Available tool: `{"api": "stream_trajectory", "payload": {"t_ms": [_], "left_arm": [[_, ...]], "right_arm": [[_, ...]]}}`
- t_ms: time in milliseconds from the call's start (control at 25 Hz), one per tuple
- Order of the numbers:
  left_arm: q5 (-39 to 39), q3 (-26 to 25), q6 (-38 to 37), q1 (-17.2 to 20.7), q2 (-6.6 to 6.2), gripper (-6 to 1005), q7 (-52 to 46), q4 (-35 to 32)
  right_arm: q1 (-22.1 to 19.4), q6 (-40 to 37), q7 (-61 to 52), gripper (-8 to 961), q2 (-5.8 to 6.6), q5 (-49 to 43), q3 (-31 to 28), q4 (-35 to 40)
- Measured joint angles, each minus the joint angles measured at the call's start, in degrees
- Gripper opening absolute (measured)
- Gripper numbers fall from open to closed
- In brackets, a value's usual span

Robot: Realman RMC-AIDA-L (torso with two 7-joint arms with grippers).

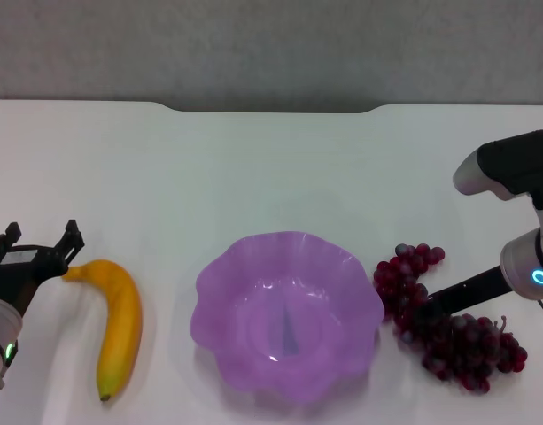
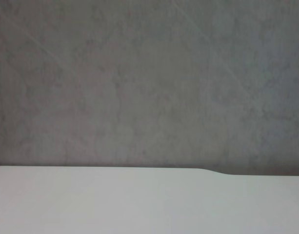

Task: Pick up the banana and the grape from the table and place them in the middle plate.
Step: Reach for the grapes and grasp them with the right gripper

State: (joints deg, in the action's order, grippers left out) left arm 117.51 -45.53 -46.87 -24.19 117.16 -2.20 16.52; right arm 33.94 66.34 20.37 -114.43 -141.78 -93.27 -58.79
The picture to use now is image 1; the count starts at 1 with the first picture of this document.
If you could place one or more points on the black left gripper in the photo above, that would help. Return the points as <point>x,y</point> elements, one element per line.
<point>20,270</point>

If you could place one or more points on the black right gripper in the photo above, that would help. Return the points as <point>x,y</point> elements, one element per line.
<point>468,294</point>

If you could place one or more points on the dark red grape bunch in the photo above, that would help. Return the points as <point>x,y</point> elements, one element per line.
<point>397,276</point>

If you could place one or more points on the yellow banana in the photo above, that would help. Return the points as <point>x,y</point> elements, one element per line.
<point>120,319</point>

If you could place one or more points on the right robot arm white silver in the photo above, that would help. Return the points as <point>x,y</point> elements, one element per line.
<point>525,265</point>

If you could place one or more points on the purple translucent wavy bowl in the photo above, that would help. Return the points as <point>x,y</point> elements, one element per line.
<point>253,319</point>

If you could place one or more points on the right wrist camera black silver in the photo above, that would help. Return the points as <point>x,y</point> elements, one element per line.
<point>506,166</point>

